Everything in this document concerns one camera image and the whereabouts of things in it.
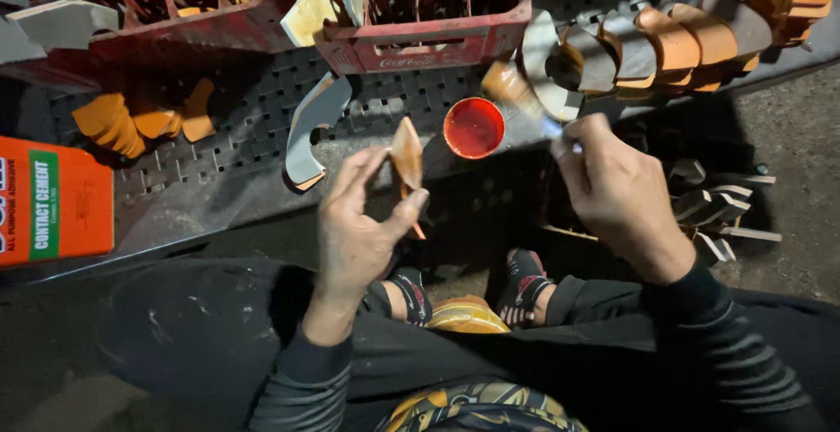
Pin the person's right hand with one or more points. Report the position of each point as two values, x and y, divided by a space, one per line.
623 202

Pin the person's left hand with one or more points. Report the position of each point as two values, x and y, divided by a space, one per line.
351 241

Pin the orange glue-coated shoe piece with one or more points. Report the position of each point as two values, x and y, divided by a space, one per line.
408 156

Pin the glue brush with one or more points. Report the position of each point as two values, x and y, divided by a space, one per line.
515 90

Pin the person's left black sandal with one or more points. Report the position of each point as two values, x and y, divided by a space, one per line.
412 295

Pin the person's black sandal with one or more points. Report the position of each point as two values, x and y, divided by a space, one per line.
522 287
412 295

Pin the stack of grey wedge pieces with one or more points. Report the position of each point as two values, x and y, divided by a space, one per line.
718 212

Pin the grey curved sole piece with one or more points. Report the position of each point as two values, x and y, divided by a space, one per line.
315 130

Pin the person's right black sandal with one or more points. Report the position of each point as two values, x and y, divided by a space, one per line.
522 287

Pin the yellow round container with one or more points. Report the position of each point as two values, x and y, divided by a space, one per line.
467 317

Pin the round grey sole piece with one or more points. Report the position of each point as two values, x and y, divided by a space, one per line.
544 64

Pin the perforated metal bench grating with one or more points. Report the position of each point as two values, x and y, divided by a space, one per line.
249 117

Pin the red glue cup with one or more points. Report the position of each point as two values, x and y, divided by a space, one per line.
474 128

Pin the row of glued sole pieces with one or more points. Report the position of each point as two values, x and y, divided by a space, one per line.
682 44

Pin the person's black trousers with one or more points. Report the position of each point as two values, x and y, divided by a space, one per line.
184 340

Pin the person's patterned yellow shirt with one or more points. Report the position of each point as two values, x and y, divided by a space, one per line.
482 412

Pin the yellowish white sole piece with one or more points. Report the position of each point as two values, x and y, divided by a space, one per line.
310 17

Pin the red plastic bottle crate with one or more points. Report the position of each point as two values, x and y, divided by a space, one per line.
426 18

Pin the pile of orange shoe pieces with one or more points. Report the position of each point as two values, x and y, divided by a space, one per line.
131 120

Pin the worn red crate with pieces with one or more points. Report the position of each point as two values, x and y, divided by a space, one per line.
190 5

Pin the orange adhesive can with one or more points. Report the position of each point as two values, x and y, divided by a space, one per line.
56 202

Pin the heap of grey sole pieces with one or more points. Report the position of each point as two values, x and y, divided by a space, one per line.
46 12

